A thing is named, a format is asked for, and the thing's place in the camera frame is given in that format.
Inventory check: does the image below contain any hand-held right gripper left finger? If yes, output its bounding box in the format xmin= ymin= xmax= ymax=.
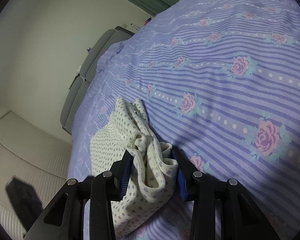
xmin=22 ymin=149 xmax=133 ymax=240

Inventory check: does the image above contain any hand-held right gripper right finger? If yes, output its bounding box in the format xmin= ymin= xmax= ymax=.
xmin=172 ymin=148 xmax=282 ymax=240

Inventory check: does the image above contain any white dotted small shirt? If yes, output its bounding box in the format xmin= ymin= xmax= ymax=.
xmin=89 ymin=96 xmax=179 ymax=237

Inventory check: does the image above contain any purple floral bed sheet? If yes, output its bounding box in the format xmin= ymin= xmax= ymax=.
xmin=67 ymin=0 xmax=300 ymax=240

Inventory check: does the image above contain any grey bed headboard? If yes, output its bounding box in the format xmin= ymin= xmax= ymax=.
xmin=60 ymin=26 xmax=136 ymax=136

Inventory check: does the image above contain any white ribbed cabinet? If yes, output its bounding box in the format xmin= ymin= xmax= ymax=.
xmin=0 ymin=110 xmax=73 ymax=240

